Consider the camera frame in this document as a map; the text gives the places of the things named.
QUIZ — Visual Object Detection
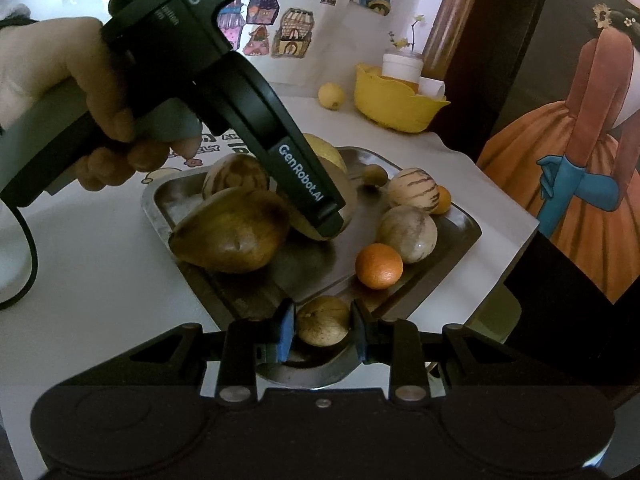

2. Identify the pale faint-striped melon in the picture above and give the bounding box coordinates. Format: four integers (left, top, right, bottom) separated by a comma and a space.
376, 205, 439, 265

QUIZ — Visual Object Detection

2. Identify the yellow lemon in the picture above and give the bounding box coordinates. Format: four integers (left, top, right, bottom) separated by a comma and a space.
318, 82, 346, 110

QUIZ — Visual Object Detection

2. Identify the white jar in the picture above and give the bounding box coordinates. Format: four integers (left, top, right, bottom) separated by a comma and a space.
382, 51, 424, 95

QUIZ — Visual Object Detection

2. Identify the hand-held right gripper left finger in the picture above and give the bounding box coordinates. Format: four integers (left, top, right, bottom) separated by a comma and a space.
64, 300, 297, 407

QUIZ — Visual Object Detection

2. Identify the wooden door frame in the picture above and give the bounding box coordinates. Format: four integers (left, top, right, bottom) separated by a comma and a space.
422, 0, 493, 86

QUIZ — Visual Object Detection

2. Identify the small orange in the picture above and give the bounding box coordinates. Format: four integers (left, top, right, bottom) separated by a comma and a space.
432, 185, 453, 215

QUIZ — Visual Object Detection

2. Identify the yellow flower twig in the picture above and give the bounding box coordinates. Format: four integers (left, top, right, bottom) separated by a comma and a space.
389, 14, 425, 54

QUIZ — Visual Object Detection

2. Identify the wall poster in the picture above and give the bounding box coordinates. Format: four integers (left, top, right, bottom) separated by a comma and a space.
477, 0, 640, 306

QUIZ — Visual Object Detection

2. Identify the small brown fruit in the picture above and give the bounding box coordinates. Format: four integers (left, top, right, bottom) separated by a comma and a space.
362, 164, 389, 187

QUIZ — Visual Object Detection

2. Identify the metal tray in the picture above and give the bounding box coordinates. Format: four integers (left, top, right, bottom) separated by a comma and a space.
140, 146, 483, 389

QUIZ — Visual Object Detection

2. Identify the houses drawing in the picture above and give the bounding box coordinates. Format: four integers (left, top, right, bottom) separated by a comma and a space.
215, 0, 358, 63

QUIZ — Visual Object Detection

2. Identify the small striped melon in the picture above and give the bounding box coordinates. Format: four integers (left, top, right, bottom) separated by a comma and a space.
386, 168, 441, 210

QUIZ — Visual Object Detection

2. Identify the green mango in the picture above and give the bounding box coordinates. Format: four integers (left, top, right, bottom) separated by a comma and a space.
168, 187, 292, 275

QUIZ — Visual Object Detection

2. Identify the yellow pear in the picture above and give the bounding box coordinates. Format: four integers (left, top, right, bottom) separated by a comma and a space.
287, 132, 354, 241

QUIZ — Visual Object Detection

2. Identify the yellow bowl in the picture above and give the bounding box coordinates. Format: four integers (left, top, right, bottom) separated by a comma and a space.
354, 63, 450, 134

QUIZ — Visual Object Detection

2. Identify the white printed table cloth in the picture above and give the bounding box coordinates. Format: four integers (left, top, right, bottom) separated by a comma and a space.
0, 85, 541, 461

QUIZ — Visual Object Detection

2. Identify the brown round fruit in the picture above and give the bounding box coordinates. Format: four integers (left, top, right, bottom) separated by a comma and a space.
296, 296, 351, 348

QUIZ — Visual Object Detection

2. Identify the white folded paper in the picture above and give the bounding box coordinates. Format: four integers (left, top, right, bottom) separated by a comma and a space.
419, 76, 446, 102

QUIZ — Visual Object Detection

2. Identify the large dark-striped melon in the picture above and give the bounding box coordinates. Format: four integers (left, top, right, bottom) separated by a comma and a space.
202, 153, 271, 201

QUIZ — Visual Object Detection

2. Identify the person's left hand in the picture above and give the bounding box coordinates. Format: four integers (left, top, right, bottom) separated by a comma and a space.
0, 16, 200, 192

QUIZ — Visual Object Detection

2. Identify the black cable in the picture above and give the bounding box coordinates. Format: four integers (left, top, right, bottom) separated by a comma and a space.
0, 205, 40, 311

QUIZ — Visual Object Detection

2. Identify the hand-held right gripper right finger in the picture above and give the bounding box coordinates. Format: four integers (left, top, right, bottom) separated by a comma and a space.
350, 300, 576, 406

